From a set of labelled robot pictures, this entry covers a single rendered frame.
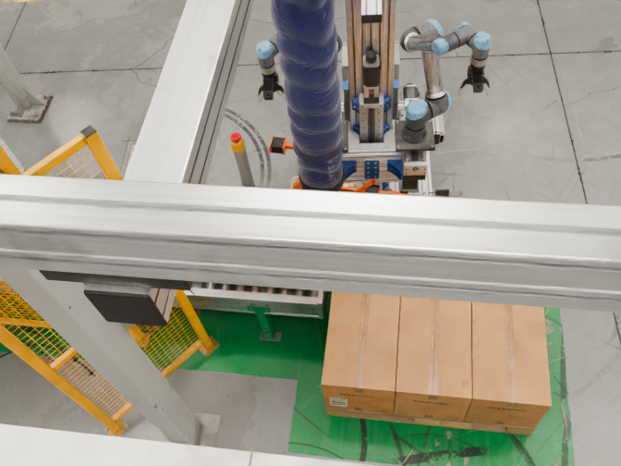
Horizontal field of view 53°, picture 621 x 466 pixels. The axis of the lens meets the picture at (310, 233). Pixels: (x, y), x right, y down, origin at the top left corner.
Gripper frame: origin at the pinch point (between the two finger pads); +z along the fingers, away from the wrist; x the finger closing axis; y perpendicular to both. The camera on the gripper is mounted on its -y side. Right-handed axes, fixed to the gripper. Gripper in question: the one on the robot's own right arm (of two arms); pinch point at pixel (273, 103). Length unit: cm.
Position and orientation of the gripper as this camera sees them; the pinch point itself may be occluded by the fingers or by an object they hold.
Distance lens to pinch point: 327.4
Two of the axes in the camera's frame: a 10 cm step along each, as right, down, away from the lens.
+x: -10.0, 0.1, 0.9
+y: 0.4, -8.4, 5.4
